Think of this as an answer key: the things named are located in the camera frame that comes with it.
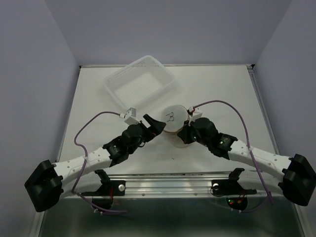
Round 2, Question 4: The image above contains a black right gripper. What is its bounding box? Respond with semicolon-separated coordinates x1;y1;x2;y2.
177;118;210;147

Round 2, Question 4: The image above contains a white mesh laundry bag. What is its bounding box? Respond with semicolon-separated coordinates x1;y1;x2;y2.
160;105;189;148

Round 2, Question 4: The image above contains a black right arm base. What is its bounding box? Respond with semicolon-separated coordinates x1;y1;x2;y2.
210;168;257;212

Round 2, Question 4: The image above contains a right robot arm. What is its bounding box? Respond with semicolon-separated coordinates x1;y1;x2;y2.
177;118;316;206

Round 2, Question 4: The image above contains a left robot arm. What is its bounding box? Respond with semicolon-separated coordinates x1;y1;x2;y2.
24;114;166;212

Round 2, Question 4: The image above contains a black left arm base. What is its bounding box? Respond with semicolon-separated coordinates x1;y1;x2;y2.
79;169;127;215

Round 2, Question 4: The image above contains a white perforated plastic basket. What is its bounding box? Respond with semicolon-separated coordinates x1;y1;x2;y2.
103;55;175;110

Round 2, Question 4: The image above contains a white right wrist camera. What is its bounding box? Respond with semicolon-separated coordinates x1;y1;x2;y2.
187;106;202;125

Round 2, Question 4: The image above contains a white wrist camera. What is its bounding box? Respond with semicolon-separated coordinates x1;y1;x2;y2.
187;106;202;125
119;108;140;125

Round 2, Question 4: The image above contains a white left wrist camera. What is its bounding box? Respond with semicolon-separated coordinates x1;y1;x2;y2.
119;108;140;125

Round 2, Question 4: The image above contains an aluminium front rail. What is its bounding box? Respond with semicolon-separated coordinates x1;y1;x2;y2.
40;172;287;199

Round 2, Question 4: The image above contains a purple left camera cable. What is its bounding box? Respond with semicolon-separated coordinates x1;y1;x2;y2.
71;111;128;214

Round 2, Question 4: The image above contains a purple camera cable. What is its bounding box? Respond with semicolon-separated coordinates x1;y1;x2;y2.
71;111;128;214
192;100;275;213

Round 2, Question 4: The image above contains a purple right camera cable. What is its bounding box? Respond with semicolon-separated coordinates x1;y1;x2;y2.
192;100;275;213

